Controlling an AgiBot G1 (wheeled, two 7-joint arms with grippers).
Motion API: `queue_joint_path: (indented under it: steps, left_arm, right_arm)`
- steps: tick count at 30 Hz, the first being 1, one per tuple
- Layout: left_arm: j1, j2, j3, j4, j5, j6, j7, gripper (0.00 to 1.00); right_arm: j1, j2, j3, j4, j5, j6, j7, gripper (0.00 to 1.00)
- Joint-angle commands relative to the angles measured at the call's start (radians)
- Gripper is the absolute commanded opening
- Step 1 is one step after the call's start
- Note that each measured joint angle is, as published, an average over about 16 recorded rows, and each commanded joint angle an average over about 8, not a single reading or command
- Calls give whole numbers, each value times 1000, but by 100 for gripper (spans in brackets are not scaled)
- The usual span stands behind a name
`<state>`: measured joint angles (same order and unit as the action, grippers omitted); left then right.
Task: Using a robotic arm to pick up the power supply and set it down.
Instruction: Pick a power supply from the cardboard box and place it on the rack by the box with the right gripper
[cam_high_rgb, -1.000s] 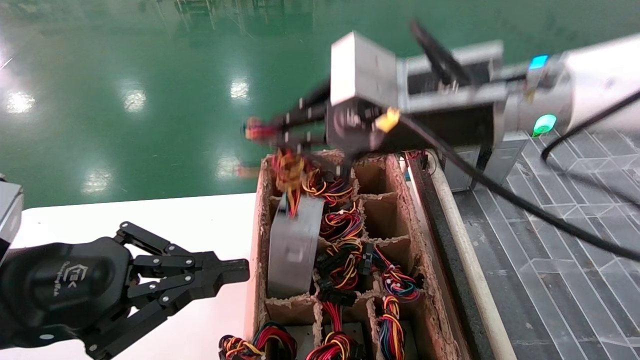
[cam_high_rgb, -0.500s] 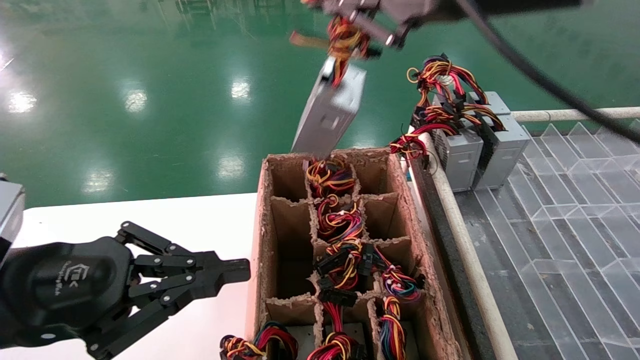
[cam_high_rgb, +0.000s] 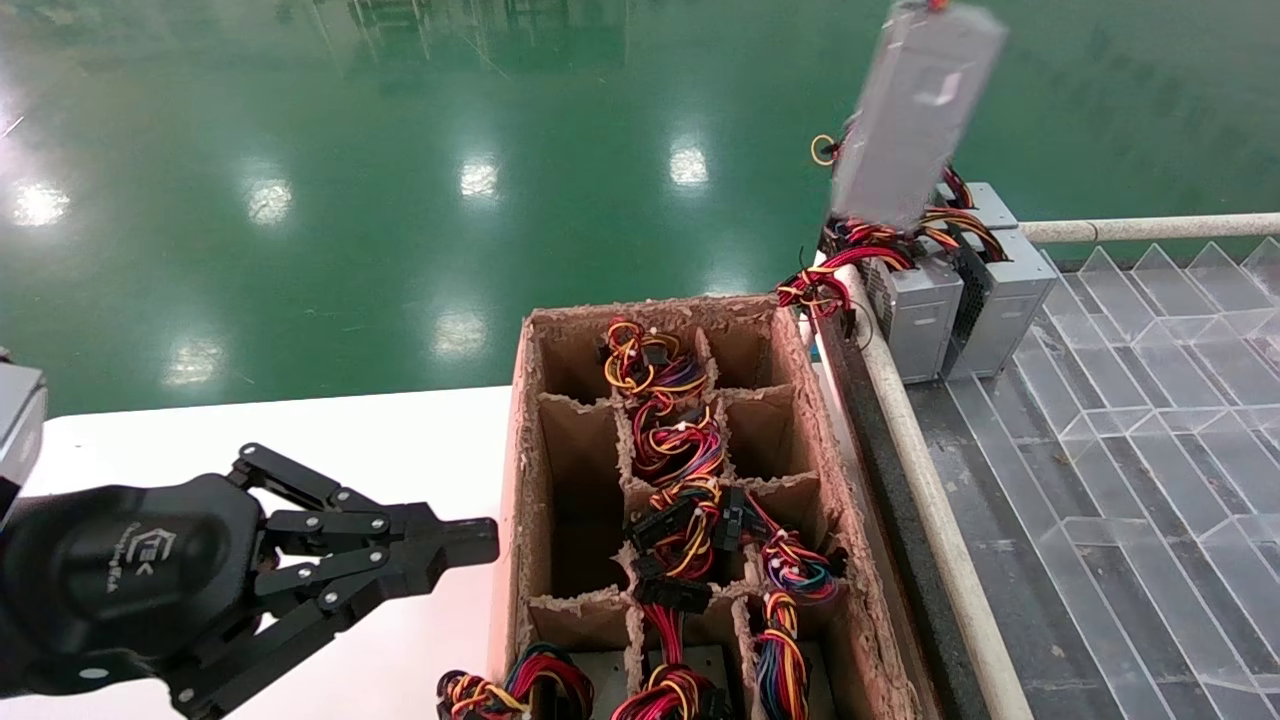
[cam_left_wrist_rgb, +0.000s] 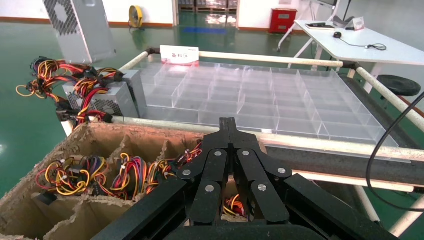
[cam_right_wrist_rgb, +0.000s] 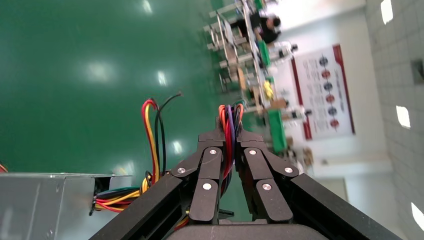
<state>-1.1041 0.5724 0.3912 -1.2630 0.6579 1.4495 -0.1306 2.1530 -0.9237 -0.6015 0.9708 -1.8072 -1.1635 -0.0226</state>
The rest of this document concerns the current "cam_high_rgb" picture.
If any short white conveyor rail pipe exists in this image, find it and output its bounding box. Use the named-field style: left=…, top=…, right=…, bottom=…
left=1020, top=213, right=1280, bottom=247

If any power supply with coloured cables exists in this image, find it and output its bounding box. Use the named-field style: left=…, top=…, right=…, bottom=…
left=630, top=392, right=725, bottom=483
left=610, top=578, right=736, bottom=720
left=740, top=495, right=847, bottom=605
left=755, top=592, right=836, bottom=720
left=625, top=478, right=746, bottom=583
left=600, top=316, right=709, bottom=399
left=437, top=643, right=597, bottom=720

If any grey power supply with cables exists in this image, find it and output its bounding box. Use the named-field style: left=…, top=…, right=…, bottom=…
left=811, top=132, right=1059, bottom=382
left=778, top=218, right=967, bottom=387
left=829, top=0, right=1009, bottom=234

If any brown cardboard divider box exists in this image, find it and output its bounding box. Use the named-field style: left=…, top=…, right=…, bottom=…
left=488, top=295, right=926, bottom=720

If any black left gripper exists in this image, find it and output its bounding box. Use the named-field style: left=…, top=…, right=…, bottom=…
left=0, top=442, right=500, bottom=720

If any conveyor belt with clear dividers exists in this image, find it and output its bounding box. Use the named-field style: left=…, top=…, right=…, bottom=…
left=815, top=240, right=1280, bottom=720

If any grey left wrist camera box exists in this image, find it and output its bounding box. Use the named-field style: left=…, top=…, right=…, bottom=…
left=0, top=358, right=48, bottom=523

